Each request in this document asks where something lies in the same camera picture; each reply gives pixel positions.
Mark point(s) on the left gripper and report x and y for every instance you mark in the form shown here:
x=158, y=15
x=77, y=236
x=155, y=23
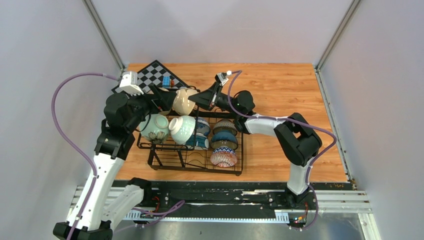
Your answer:
x=159, y=100

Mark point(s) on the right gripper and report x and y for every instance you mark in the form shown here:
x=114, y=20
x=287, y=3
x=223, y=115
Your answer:
x=209, y=98

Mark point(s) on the cream white bowl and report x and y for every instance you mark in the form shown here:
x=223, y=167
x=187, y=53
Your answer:
x=181, y=104

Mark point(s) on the light green celadon bowl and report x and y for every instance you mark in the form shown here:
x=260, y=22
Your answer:
x=155, y=128

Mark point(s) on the white green striped bowl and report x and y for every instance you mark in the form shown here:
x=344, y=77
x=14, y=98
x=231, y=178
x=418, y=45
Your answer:
x=181, y=128

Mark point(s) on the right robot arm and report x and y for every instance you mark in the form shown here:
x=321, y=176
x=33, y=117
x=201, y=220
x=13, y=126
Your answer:
x=299, y=143

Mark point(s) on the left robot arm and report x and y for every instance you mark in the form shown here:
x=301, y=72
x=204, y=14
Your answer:
x=90, y=218

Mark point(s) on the blue toy block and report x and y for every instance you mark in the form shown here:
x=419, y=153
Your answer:
x=166, y=82

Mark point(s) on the checkered board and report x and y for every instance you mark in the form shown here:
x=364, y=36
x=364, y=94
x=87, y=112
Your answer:
x=152, y=74

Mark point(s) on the brown patterned bowl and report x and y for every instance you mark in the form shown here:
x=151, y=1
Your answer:
x=225, y=125

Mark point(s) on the blue floral white bowl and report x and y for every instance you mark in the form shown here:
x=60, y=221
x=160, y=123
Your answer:
x=203, y=126

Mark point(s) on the dark blue bowl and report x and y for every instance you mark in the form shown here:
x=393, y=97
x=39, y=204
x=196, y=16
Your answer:
x=224, y=138

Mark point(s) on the teal glazed bowl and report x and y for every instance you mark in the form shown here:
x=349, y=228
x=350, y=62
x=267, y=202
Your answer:
x=198, y=142

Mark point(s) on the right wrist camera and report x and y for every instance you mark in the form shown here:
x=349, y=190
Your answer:
x=222, y=77

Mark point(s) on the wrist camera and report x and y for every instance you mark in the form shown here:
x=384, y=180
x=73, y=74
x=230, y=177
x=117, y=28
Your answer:
x=128, y=84
x=222, y=77

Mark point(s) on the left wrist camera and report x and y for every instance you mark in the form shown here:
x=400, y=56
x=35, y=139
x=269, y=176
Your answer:
x=128, y=84

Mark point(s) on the black wire dish rack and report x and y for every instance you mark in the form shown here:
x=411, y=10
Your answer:
x=203, y=152

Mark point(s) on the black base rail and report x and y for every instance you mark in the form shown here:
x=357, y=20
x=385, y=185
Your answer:
x=254, y=202

